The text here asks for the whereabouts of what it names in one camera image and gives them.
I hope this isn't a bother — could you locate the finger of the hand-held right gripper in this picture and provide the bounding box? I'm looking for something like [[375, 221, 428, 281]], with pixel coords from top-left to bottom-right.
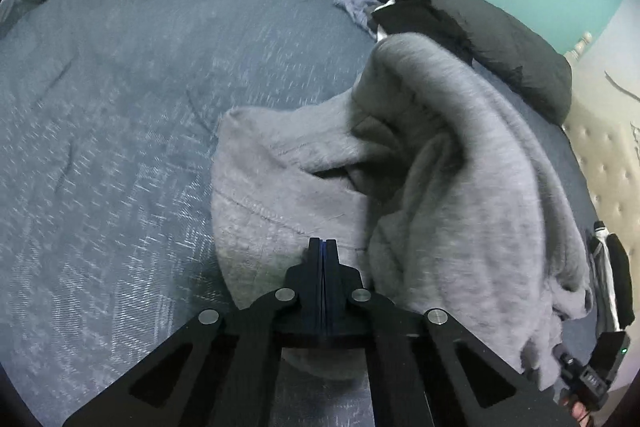
[[555, 349, 577, 379]]

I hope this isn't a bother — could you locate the grey fleece garment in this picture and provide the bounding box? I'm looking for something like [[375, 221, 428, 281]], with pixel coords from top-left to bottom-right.
[[210, 32, 593, 390]]

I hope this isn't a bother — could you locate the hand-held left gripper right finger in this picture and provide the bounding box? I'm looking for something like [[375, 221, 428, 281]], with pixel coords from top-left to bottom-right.
[[324, 238, 583, 427]]

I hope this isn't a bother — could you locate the cream bed headboard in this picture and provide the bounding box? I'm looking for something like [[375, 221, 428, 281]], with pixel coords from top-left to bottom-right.
[[560, 32, 640, 268]]

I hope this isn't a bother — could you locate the folded white garment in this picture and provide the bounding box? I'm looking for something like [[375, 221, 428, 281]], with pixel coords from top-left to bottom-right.
[[586, 219, 621, 333]]

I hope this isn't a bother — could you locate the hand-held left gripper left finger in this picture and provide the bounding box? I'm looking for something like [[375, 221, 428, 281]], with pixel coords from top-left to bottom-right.
[[62, 237, 325, 427]]

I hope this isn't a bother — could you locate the small blue-grey cloth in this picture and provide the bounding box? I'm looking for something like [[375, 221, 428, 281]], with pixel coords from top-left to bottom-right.
[[334, 0, 388, 40]]

